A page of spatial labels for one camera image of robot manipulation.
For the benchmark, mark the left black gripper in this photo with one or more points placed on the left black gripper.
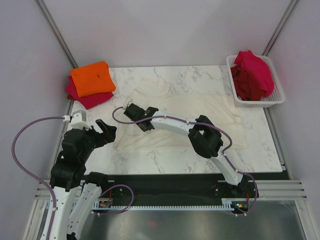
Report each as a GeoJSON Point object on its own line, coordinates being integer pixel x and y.
{"type": "Point", "coordinates": [109, 131]}

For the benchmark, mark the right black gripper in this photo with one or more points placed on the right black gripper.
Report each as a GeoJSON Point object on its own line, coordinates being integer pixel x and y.
{"type": "Point", "coordinates": [145, 130]}

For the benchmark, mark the cream white t shirt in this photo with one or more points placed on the cream white t shirt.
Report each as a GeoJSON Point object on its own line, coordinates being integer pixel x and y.
{"type": "Point", "coordinates": [220, 109]}

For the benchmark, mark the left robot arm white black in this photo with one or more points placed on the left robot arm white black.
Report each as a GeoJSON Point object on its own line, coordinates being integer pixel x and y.
{"type": "Point", "coordinates": [75, 192]}

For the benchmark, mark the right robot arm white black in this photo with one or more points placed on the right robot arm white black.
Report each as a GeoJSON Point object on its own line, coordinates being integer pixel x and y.
{"type": "Point", "coordinates": [204, 137]}

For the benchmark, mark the folded magenta t shirt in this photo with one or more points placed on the folded magenta t shirt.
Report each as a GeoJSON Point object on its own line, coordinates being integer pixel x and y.
{"type": "Point", "coordinates": [89, 101]}

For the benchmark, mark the folded orange t shirt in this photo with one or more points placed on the folded orange t shirt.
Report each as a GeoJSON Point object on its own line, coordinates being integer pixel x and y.
{"type": "Point", "coordinates": [92, 79]}

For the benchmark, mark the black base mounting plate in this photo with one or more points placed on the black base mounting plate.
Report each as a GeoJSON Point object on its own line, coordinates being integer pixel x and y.
{"type": "Point", "coordinates": [171, 189]}

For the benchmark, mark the crumpled magenta t shirt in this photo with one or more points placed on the crumpled magenta t shirt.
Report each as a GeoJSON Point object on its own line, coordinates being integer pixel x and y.
{"type": "Point", "coordinates": [260, 79]}

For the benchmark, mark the white plastic basket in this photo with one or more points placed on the white plastic basket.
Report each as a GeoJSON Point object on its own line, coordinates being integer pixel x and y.
{"type": "Point", "coordinates": [277, 96]}

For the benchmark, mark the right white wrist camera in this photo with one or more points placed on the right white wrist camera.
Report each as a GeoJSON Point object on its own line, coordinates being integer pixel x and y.
{"type": "Point", "coordinates": [129, 103]}

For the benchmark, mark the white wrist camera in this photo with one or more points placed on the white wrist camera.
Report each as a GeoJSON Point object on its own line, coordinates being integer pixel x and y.
{"type": "Point", "coordinates": [129, 103]}
{"type": "Point", "coordinates": [78, 120]}

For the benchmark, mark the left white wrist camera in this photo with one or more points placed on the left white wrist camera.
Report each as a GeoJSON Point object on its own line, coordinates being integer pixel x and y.
{"type": "Point", "coordinates": [78, 120]}

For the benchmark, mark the white slotted cable duct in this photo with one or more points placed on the white slotted cable duct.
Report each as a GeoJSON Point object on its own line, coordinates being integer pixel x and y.
{"type": "Point", "coordinates": [224, 205]}

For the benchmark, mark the left corner metal post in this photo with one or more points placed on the left corner metal post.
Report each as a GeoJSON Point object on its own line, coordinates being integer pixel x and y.
{"type": "Point", "coordinates": [56, 32]}

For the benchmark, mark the corner metal post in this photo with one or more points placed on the corner metal post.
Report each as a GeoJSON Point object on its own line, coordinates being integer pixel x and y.
{"type": "Point", "coordinates": [290, 9]}
{"type": "Point", "coordinates": [56, 32]}

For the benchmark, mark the aluminium extrusion rail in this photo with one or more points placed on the aluminium extrusion rail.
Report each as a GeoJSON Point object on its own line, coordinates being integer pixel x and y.
{"type": "Point", "coordinates": [281, 190]}

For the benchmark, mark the right corner metal post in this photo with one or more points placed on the right corner metal post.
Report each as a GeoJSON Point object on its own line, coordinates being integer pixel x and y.
{"type": "Point", "coordinates": [290, 9]}

